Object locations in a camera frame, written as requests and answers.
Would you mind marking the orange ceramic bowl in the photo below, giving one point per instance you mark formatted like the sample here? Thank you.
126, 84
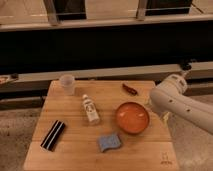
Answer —
132, 117

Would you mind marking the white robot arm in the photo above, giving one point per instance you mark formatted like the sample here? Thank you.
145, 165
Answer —
169, 96

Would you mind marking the dried red chili pepper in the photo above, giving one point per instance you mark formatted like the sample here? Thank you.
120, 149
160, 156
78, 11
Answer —
130, 90

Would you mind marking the small white bottle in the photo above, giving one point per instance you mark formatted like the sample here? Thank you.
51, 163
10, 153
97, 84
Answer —
90, 109

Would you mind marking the wooden cutting board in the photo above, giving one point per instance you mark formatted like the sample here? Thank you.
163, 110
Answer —
77, 148

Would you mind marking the clear plastic cup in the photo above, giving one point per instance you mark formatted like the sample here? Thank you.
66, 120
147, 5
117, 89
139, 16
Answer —
67, 82

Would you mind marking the blue sponge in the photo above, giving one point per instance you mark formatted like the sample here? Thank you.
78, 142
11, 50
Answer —
108, 142

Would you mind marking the black striped rectangular block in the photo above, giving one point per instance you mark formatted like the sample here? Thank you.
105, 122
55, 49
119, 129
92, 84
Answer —
52, 136

